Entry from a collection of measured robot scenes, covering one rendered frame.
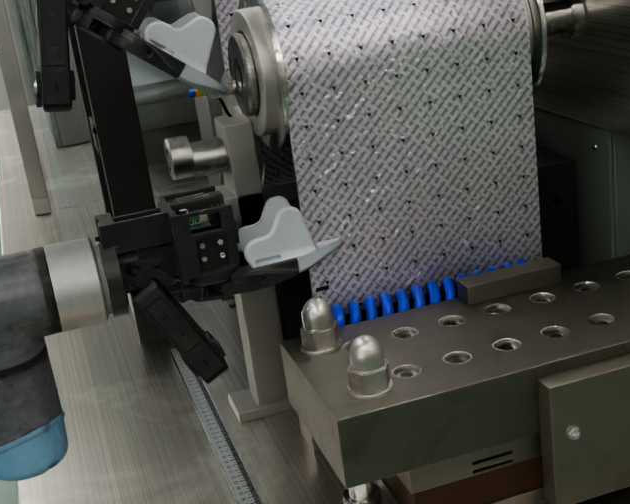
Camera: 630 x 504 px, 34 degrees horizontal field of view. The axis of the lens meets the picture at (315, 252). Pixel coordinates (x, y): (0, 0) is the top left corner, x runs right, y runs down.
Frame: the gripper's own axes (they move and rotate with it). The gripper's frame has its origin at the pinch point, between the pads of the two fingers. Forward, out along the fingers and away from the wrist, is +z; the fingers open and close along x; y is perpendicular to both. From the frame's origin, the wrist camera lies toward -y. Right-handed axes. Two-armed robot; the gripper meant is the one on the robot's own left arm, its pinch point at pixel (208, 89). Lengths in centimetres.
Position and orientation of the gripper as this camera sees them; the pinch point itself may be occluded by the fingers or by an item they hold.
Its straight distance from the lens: 95.5
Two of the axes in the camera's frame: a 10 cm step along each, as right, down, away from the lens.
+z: 8.1, 4.3, 4.0
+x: -3.0, -2.8, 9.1
